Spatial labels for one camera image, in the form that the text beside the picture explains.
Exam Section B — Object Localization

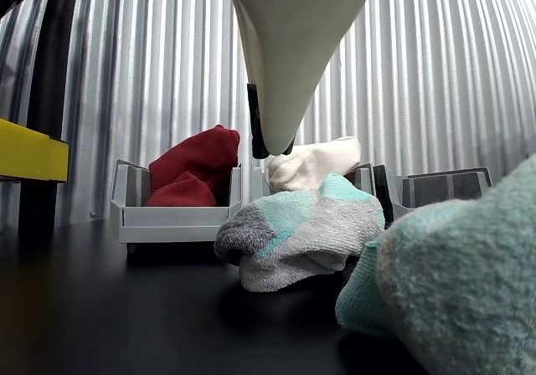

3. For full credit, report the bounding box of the white sock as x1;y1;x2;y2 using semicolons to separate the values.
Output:
265;151;327;194
291;136;362;176

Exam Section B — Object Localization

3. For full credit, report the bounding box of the dark red sock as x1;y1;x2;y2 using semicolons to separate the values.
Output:
146;171;218;208
148;124;241;193

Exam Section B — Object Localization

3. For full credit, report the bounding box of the teal and grey sock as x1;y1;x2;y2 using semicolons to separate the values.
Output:
334;152;536;375
214;172;386;294

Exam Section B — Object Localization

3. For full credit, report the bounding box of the grey plastic bin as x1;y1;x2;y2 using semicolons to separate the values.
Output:
241;161;394;225
109;159;245;244
372;165;494;225

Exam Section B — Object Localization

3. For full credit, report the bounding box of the yellow block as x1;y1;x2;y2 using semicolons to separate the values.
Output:
0;117;70;183

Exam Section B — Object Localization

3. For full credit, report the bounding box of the black post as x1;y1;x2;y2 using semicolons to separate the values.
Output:
18;0;81;234

